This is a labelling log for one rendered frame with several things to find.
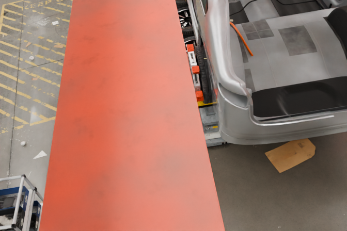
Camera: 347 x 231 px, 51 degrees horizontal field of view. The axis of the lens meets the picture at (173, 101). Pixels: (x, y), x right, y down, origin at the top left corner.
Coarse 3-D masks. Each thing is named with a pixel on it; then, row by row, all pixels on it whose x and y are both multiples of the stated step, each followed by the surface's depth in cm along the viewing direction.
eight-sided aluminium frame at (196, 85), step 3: (189, 54) 394; (192, 54) 395; (189, 57) 393; (192, 57) 418; (195, 60) 386; (192, 63) 383; (195, 63) 382; (192, 66) 381; (198, 75) 382; (198, 78) 382; (195, 81) 382; (198, 81) 382; (195, 84) 382; (198, 84) 382; (195, 87) 383; (198, 87) 384; (195, 90) 387; (198, 90) 425
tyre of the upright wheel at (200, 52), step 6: (198, 48) 390; (198, 54) 383; (204, 54) 382; (198, 60) 380; (204, 60) 378; (204, 66) 377; (204, 72) 375; (204, 78) 376; (204, 84) 378; (210, 84) 378; (204, 90) 381; (210, 90) 381; (204, 96) 387; (210, 96) 388; (204, 102) 399; (210, 102) 400
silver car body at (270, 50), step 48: (192, 0) 475; (240, 0) 504; (288, 0) 493; (336, 0) 451; (240, 48) 363; (288, 48) 392; (336, 48) 386; (240, 96) 304; (288, 96) 369; (336, 96) 358; (240, 144) 347
